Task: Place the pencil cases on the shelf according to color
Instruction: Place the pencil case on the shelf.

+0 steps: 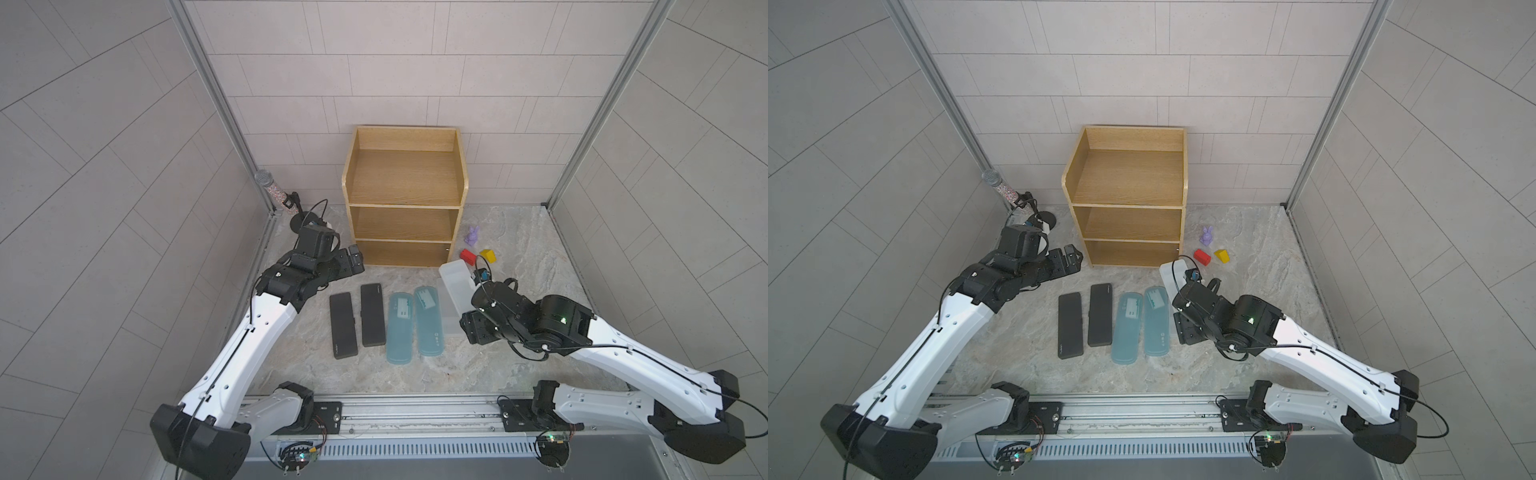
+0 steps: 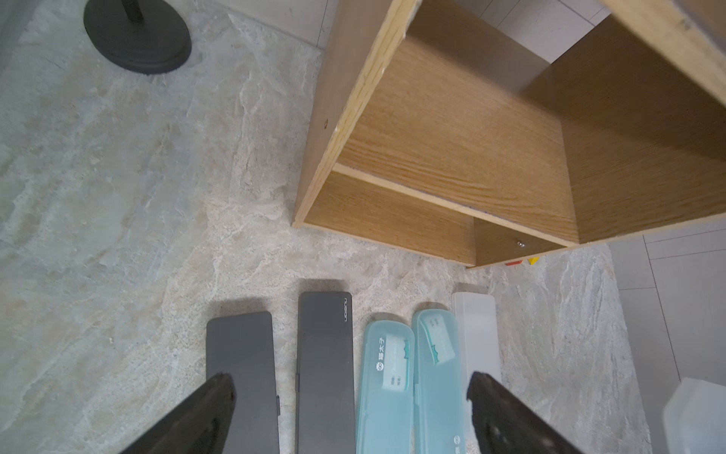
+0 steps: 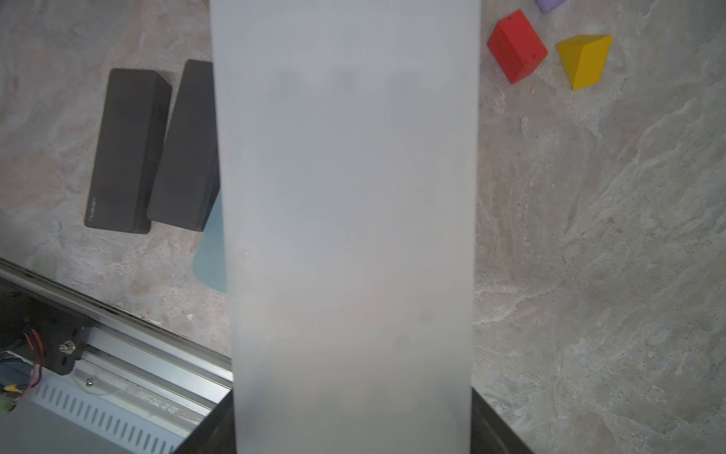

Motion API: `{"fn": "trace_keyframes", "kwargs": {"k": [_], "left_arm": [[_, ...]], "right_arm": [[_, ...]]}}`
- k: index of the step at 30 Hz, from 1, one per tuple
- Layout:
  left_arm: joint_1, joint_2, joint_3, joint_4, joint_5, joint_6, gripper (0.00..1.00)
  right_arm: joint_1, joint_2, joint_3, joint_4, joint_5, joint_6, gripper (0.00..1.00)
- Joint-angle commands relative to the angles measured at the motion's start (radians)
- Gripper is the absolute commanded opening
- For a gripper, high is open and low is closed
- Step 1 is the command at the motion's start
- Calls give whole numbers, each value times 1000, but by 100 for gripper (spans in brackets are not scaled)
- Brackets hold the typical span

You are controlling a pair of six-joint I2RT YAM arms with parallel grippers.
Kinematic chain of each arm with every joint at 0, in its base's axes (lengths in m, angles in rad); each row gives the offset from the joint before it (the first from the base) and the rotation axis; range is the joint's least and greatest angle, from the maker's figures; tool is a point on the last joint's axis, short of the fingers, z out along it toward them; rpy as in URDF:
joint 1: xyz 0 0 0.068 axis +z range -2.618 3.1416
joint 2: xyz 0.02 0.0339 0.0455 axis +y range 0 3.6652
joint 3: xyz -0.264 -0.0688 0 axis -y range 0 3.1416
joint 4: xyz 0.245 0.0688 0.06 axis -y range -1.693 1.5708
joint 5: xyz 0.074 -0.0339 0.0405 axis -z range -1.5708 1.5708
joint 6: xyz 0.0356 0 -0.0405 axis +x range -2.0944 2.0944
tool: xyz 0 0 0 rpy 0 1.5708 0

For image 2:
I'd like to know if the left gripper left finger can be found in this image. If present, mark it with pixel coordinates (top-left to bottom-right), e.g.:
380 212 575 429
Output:
123 373 236 454

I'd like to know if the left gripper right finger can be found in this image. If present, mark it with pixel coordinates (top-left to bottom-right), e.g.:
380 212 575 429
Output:
466 372 582 454

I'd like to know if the teal pencil case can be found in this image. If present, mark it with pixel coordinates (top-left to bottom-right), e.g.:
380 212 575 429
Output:
357 320 415 453
412 309 466 454

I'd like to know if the black pencil case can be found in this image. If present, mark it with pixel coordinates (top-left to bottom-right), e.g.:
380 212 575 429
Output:
206 311 280 453
296 291 355 453

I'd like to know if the clear white pencil case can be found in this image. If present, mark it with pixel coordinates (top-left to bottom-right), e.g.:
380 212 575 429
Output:
663 378 726 454
452 292 502 396

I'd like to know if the wooden three-tier shelf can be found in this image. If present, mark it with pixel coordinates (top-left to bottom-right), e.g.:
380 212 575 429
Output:
293 1 725 268

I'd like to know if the black round stand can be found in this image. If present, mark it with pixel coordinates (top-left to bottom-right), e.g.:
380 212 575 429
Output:
83 0 192 75

